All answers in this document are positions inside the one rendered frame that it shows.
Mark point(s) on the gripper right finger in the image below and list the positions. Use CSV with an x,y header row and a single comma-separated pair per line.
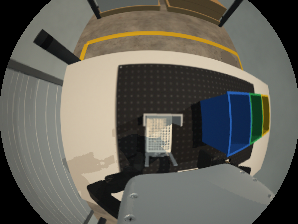
x,y
206,159

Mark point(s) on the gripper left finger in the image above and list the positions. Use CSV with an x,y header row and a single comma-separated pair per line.
x,y
100,191

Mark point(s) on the yellow open-top bin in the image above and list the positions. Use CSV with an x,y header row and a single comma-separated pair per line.
x,y
266,110

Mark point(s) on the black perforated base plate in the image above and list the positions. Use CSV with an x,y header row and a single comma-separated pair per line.
x,y
169,89

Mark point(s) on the green bin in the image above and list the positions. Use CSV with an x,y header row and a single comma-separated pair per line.
x,y
257,113

